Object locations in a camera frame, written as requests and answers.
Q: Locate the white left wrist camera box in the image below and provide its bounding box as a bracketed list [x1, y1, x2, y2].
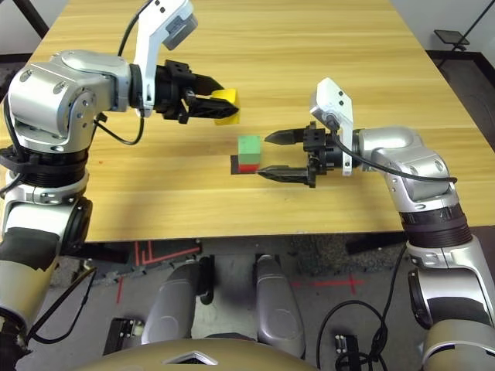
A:
[133, 0, 200, 117]

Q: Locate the black stand with plate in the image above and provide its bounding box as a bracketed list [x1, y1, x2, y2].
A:
[433, 0, 495, 54]

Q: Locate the black coiled floor cable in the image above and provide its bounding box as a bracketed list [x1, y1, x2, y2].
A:
[316, 300, 390, 371]

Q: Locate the black metal table frame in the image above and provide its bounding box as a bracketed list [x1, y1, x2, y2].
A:
[57, 230, 408, 264]

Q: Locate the dark foam floor mat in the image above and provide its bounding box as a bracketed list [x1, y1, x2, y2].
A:
[0, 53, 34, 102]

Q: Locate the grey robot right leg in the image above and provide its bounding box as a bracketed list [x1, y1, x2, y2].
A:
[254, 254, 307, 359]

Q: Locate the yellow wooden block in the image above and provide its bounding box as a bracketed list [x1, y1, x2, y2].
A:
[211, 88, 241, 126]

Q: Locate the small black floor box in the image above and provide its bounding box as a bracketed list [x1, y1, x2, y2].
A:
[333, 333, 361, 371]

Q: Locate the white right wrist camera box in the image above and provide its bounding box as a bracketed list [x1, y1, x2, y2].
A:
[309, 77, 355, 177]

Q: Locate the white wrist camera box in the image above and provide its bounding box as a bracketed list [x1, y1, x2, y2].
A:
[309, 77, 355, 177]
[133, 0, 200, 117]

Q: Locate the green wooden block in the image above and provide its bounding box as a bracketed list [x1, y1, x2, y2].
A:
[237, 134, 261, 166]

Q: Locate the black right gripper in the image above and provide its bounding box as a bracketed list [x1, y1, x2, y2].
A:
[256, 121, 345, 189]

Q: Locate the black box with white connector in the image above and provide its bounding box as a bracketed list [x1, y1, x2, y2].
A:
[102, 317, 147, 356]

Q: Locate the tan robot torso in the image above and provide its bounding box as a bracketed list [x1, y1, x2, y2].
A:
[70, 337, 319, 371]

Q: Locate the grey robot leg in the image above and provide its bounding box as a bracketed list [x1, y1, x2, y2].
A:
[254, 254, 307, 359]
[140, 260, 201, 345]

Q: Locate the grey robot left leg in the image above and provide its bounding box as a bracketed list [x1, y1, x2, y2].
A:
[140, 260, 201, 345]

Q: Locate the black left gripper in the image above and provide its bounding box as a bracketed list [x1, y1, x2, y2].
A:
[154, 59, 239, 125]

